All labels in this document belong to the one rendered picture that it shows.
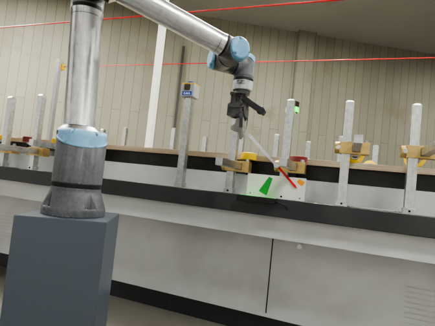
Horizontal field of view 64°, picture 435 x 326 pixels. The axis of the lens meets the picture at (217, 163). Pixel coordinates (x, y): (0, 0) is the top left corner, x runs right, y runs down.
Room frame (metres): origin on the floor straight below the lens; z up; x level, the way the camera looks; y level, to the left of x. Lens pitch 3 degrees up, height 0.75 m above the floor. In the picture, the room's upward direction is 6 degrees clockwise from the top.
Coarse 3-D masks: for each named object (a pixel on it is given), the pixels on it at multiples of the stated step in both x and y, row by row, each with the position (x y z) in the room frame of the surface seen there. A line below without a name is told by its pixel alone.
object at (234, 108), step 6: (240, 90) 1.50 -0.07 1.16; (234, 96) 1.53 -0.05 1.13; (240, 96) 1.54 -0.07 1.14; (234, 102) 1.53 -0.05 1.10; (240, 102) 1.52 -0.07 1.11; (228, 108) 1.52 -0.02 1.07; (234, 108) 1.51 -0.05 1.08; (240, 108) 1.50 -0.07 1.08; (246, 108) 1.51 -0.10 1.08; (228, 114) 1.52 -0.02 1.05; (234, 114) 1.51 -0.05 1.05; (246, 114) 1.52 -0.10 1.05
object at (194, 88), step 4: (192, 84) 1.69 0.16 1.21; (196, 84) 1.71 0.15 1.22; (192, 88) 1.69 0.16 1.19; (196, 88) 1.71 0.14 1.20; (192, 92) 1.69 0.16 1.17; (196, 92) 1.72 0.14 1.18; (184, 96) 1.71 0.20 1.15; (188, 96) 1.70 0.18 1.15; (192, 96) 1.69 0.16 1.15; (196, 96) 1.72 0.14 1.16
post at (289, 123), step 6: (288, 102) 1.54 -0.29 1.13; (294, 102) 1.53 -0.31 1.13; (288, 108) 1.54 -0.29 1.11; (294, 108) 1.54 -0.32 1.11; (288, 114) 1.53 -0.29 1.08; (294, 114) 1.55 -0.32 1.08; (288, 120) 1.53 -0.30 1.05; (288, 126) 1.53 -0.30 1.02; (288, 132) 1.53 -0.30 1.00; (288, 138) 1.53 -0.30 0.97; (282, 144) 1.54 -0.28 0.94; (288, 144) 1.53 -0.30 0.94; (282, 150) 1.54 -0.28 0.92; (288, 150) 1.53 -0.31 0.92; (282, 156) 1.54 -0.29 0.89; (288, 156) 1.53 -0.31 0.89; (282, 174) 1.53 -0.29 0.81; (288, 174) 1.55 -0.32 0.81
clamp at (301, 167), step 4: (276, 160) 1.55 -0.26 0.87; (300, 164) 1.50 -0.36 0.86; (304, 164) 1.50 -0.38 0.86; (284, 168) 1.53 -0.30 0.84; (296, 168) 1.51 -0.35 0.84; (300, 168) 1.50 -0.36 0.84; (304, 168) 1.50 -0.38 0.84; (288, 172) 1.52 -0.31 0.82; (292, 172) 1.51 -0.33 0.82; (296, 172) 1.51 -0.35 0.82; (300, 172) 1.50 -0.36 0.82; (304, 172) 1.50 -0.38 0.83
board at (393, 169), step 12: (108, 144) 2.10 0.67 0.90; (192, 156) 1.93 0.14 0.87; (204, 156) 1.88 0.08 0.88; (216, 156) 1.85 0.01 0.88; (240, 156) 1.80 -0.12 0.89; (264, 156) 1.76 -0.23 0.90; (360, 168) 1.60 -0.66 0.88; (372, 168) 1.58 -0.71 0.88; (384, 168) 1.56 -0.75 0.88; (396, 168) 1.54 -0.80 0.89; (420, 168) 1.51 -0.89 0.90
